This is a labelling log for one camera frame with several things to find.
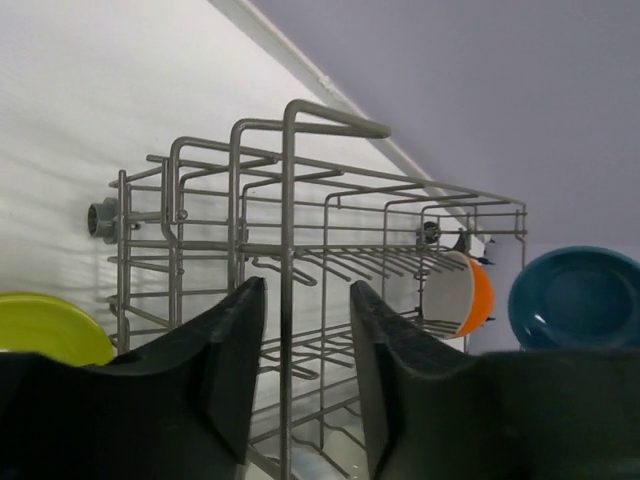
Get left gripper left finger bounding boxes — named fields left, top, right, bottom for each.
left=1, top=277, right=265, bottom=479

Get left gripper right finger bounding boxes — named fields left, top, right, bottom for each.
left=350, top=281, right=639, bottom=479

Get white bowl red rim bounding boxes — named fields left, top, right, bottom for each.
left=422, top=251, right=495, bottom=340

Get blue bowl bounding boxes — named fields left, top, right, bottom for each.
left=507, top=246, right=639, bottom=350

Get grey wire dish rack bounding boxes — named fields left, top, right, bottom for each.
left=87, top=100, right=527, bottom=479

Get green bowl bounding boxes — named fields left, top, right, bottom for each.
left=1, top=292, right=115, bottom=366

